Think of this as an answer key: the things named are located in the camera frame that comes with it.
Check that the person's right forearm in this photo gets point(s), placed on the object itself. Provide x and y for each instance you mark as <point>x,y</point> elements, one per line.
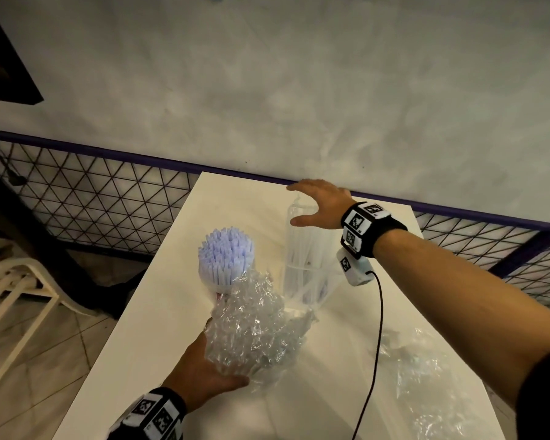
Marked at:
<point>463,307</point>

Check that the person's left hand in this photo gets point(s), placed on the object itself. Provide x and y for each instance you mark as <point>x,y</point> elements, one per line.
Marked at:
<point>197,375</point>

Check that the round clear plastic cup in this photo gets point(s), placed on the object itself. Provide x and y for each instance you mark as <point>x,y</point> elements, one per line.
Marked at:
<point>211,284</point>

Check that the white plastic chair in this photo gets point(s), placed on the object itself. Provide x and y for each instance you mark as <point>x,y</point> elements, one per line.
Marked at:
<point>27,270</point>

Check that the small bunch of blue straws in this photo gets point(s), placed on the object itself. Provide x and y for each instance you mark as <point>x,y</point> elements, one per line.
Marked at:
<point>227,252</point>

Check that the pack of clear straws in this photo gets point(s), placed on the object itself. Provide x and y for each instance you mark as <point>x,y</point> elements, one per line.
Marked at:
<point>252,325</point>

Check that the person's right hand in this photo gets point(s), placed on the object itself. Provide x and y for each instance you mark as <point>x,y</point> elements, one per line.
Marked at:
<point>332,206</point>

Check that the clear plastic wrap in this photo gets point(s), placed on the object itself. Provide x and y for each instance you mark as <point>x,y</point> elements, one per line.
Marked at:
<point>421,375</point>

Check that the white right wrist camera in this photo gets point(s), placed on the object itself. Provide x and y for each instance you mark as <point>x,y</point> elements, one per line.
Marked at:
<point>355,270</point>

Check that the black shirt sleeve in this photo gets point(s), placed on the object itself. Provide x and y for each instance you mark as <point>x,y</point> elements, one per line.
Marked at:
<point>545,398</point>

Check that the clear square plastic box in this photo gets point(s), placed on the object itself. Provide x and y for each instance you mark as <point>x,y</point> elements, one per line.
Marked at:
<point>289,270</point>

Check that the black wall screen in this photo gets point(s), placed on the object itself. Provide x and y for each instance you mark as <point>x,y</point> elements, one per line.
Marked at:
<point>4,64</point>

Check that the black right wristband with markers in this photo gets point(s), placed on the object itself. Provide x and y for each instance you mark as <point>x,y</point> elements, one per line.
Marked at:
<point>371,229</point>

